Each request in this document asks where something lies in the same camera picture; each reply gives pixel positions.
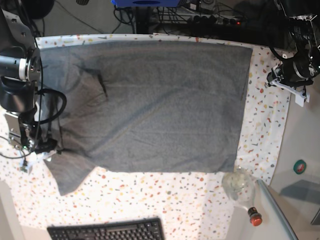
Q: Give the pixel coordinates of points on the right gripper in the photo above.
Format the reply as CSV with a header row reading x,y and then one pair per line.
x,y
48,148

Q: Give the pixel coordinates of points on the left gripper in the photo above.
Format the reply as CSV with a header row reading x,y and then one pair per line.
x,y
289,74

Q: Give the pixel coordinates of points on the grey t-shirt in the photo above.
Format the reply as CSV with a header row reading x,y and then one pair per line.
x,y
146,106

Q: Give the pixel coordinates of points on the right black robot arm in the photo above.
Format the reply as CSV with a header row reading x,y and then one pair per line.
x,y
21,84

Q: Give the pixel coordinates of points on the black power strip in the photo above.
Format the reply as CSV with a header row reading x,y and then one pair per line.
x,y
215,19

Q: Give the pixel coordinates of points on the green tape roll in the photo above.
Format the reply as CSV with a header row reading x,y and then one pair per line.
x,y
300,167

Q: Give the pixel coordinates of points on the clear bottle with orange cap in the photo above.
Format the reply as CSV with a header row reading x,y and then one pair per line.
x,y
240,188

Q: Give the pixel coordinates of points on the black computer keyboard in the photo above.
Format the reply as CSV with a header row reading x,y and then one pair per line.
x,y
145,229

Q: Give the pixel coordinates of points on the blue box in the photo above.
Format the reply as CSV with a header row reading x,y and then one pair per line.
x,y
147,3

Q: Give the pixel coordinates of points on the terrazzo patterned white tablecloth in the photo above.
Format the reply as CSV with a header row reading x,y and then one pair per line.
x,y
192,206

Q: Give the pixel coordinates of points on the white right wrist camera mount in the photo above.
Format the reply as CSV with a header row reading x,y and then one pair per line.
x,y
27,162

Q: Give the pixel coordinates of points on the grey metal rail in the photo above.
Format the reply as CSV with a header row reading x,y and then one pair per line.
x,y
277,223

